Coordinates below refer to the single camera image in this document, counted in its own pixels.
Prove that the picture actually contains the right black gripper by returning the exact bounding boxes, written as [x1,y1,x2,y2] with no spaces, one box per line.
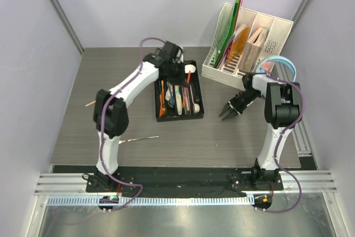
[222,90,261,119]

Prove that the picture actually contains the orange chopstick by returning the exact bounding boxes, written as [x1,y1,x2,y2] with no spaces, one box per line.
[187,71,191,84]

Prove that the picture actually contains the black utensil tray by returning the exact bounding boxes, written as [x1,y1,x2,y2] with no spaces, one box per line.
[154,60,205,122]

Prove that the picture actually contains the orange plastic utensil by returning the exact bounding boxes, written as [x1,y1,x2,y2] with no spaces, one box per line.
[159,79,165,117]

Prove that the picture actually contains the beige sheathed knife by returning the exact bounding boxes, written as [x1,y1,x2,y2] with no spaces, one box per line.
[174,85,182,115]

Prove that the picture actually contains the blue silicone spoon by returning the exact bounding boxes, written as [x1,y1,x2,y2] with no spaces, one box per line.
[166,86,175,108]

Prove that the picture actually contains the beige wooden spoon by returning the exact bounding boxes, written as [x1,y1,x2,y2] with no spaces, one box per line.
[193,103,200,114]

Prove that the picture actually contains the steel chopstick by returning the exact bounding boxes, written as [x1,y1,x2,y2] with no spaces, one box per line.
[119,135,159,144]

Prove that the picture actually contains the gold fork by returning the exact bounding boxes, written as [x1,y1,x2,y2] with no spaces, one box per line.
[160,93,166,117]

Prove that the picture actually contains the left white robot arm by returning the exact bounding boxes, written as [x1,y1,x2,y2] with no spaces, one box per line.
[93,41,187,192]

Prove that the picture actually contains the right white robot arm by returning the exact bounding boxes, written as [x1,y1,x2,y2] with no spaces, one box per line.
[219,73,304,191]

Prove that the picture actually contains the large white rice spoon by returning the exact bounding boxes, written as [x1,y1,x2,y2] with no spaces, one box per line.
[185,64,196,74]

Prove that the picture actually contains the chopsticks in tray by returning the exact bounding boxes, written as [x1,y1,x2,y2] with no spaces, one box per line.
[182,87,193,115]

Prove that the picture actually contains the light blue headphones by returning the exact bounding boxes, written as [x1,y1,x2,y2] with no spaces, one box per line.
[253,55,297,82]

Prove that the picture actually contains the orange book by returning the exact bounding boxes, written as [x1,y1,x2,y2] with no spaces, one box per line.
[225,24,249,66]

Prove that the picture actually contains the tan book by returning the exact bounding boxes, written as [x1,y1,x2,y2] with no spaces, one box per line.
[239,27,268,72]

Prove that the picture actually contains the green folder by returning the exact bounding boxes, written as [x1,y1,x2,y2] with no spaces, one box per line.
[214,0,243,68]

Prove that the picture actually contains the white file organizer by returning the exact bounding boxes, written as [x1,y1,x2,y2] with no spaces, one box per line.
[201,0,293,89]

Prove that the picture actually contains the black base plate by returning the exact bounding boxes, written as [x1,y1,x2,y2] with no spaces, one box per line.
[82,167,283,198]

